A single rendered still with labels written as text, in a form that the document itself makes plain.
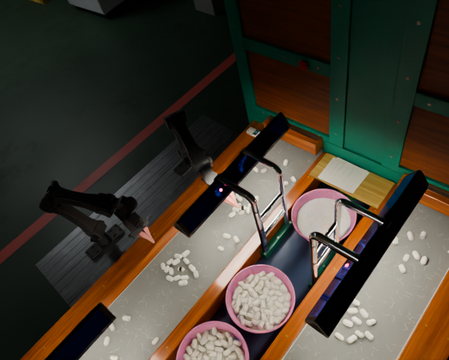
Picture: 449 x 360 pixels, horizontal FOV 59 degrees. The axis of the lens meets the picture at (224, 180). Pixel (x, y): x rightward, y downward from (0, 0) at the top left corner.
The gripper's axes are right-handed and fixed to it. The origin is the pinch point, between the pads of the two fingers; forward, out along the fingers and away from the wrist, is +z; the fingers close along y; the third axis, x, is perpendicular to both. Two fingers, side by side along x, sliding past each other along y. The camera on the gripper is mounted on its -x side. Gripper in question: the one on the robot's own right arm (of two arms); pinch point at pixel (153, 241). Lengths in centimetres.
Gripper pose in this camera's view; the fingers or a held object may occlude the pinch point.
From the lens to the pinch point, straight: 168.8
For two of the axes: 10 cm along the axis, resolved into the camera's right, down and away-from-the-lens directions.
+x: -3.2, 1.8, 9.3
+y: 6.4, -6.9, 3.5
